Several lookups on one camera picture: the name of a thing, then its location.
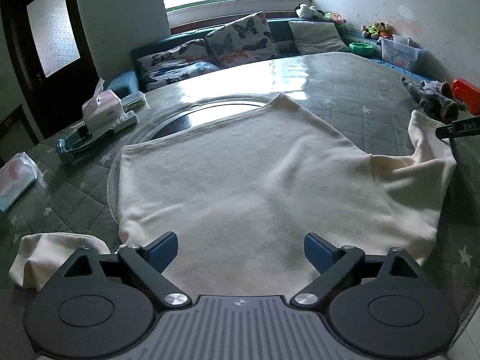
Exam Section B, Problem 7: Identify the panda plush toy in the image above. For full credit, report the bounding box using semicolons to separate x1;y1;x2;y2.
295;3;325;20

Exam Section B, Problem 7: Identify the cream white garment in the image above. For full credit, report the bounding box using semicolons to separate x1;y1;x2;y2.
7;92;458;301

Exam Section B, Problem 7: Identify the clear plastic storage box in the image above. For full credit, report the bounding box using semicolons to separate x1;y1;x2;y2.
380;37;425;72

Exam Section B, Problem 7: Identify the red orange object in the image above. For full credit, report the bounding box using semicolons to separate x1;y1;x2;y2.
452;79;480;116

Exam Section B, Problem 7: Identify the blue sofa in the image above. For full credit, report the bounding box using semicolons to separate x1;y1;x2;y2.
106;16;443;100

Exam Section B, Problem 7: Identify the dark door with glass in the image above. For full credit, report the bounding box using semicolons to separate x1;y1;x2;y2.
1;0;98;137

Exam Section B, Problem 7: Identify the round black induction cooker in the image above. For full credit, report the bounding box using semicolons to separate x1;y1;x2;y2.
146;100;264;141

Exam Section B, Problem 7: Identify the teal tray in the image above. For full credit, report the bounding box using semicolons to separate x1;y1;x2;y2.
55;111;137;164

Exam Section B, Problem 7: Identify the quilted grey table cover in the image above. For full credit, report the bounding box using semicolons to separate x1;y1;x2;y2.
1;53;479;314

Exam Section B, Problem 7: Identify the small green box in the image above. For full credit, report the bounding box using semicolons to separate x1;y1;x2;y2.
120;91;147;113

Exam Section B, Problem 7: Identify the flat butterfly pillow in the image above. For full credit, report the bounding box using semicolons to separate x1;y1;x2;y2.
137;39;220;91

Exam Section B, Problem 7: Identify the green yellow plush toy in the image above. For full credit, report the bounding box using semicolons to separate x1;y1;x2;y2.
360;21;392;40

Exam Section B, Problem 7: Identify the grey plain cushion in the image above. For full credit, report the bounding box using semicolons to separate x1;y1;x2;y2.
289;21;350;55

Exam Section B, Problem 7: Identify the green bowl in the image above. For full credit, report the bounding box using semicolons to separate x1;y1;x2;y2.
348;42;377;58

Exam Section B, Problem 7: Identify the large butterfly pillow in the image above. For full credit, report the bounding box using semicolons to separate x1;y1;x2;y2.
205;11;280;68

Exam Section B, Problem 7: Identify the plastic tissue pack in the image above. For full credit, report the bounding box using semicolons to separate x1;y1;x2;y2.
0;152;38;212

